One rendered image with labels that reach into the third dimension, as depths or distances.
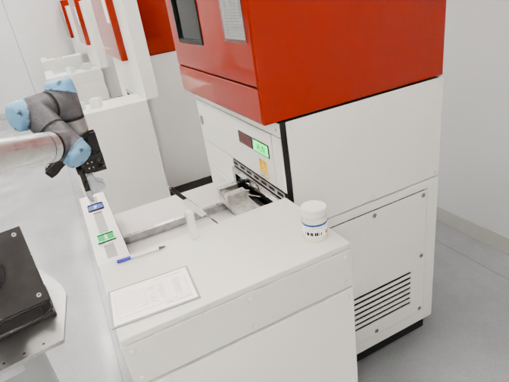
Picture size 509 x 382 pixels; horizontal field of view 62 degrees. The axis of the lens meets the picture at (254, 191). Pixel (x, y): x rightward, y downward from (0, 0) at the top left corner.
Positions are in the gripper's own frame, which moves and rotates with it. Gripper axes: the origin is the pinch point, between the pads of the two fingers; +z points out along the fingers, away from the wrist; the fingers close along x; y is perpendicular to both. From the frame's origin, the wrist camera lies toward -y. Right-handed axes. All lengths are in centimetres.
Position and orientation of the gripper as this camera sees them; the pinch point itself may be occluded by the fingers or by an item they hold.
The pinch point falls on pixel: (89, 198)
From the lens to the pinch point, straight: 138.2
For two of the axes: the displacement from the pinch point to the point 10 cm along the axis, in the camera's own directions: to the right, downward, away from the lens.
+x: -4.4, -3.3, 8.3
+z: 1.4, 8.9, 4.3
